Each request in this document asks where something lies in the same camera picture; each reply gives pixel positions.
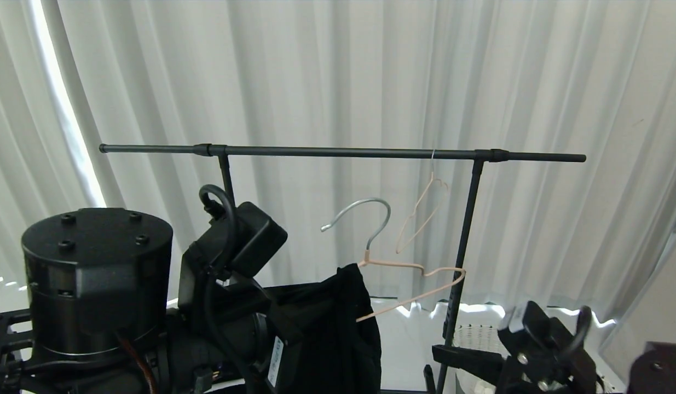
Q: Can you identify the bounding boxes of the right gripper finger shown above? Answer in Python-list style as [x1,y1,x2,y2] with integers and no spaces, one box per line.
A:
[432,345,506,378]

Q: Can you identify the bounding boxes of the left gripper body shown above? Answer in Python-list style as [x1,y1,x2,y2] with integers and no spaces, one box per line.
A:
[170,311,304,394]

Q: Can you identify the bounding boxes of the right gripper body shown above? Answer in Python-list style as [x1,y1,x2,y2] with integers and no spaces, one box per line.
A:
[494,350,541,394]

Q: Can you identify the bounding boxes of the black garment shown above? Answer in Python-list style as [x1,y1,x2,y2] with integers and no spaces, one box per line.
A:
[272,264,382,394]

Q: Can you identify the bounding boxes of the pink clothes hanger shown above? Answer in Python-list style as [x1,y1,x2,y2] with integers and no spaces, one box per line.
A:
[320,198,467,323]
[395,149,449,255]

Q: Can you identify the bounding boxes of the white laundry basket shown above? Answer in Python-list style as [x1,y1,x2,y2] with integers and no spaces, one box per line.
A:
[453,324,606,394]

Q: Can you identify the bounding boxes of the black clothes rack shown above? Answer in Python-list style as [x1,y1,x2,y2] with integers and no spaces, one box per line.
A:
[99,143,586,394]

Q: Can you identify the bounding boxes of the white curtain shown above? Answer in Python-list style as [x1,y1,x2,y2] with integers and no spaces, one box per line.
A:
[0,0,676,329]

